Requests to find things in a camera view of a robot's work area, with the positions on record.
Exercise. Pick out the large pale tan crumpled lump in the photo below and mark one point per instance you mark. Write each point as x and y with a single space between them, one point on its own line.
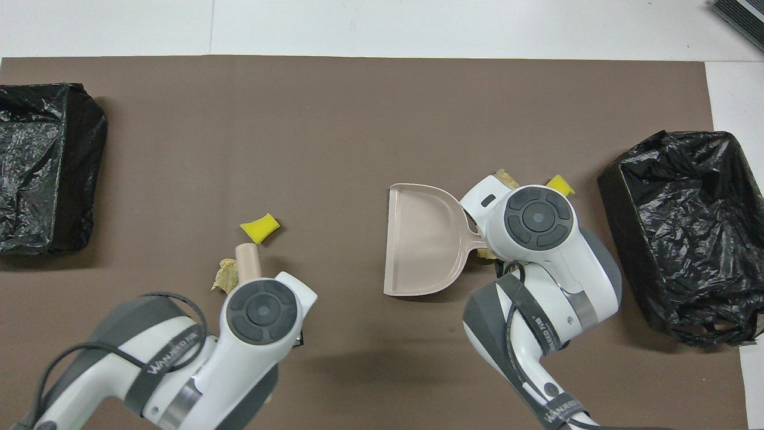
507 177

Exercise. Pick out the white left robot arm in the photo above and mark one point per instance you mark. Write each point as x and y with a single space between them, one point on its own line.
239 346

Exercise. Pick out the beige plastic dustpan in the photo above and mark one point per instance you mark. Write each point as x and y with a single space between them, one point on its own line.
418 239

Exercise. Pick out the tan lump with orange streaks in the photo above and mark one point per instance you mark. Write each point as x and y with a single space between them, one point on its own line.
225 278

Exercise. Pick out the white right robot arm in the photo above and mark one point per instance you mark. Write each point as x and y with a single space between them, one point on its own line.
537 286

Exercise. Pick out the bin lined with black bag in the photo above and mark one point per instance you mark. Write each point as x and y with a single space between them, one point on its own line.
686 239
42 167

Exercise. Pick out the dark grey ribbed device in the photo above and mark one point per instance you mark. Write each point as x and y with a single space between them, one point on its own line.
740 21

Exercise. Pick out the brown table mat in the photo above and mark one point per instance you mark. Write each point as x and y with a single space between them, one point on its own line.
179 149

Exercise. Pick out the yellow sponge piece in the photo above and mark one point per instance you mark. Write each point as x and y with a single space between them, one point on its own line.
259 228
561 184

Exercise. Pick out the small pale tan lump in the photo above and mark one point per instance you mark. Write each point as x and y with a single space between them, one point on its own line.
482 255

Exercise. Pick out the beige brush with black bristles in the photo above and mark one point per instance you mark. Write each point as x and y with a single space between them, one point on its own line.
248 260

